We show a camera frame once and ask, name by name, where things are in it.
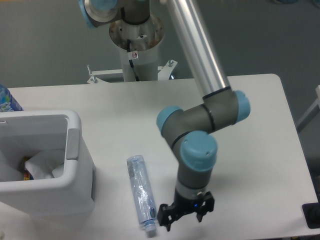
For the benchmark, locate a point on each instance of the white pedestal base frame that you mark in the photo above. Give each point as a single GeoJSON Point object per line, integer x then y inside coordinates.
{"type": "Point", "coordinates": [164, 72]}

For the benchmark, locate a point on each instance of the crushed clear plastic bottle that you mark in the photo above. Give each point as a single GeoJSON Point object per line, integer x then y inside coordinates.
{"type": "Point", "coordinates": [142, 193]}

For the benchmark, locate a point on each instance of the colourful snack wrapper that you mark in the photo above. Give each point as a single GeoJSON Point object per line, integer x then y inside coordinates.
{"type": "Point", "coordinates": [26, 174]}

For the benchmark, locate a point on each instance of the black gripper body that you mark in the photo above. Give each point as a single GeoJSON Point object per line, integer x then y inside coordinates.
{"type": "Point", "coordinates": [187, 201]}

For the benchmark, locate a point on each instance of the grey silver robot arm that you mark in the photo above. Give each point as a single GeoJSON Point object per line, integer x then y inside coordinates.
{"type": "Point", "coordinates": [187, 132]}

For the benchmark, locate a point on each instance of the white plastic trash can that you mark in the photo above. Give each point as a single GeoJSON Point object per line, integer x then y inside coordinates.
{"type": "Point", "coordinates": [26, 133]}

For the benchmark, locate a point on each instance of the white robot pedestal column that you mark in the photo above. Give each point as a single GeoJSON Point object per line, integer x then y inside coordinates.
{"type": "Point", "coordinates": [138, 46]}

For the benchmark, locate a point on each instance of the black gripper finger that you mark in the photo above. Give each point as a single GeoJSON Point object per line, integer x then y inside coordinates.
{"type": "Point", "coordinates": [167, 215]}
{"type": "Point", "coordinates": [204, 206]}

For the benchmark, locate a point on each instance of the clear plastic wrapper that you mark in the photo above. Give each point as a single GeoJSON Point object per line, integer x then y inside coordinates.
{"type": "Point", "coordinates": [47, 164]}

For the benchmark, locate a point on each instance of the black table clamp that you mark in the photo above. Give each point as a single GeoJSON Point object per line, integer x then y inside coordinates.
{"type": "Point", "coordinates": [312, 214]}

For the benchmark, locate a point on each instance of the blue labelled bottle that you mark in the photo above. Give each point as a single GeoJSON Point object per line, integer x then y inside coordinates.
{"type": "Point", "coordinates": [7, 102]}

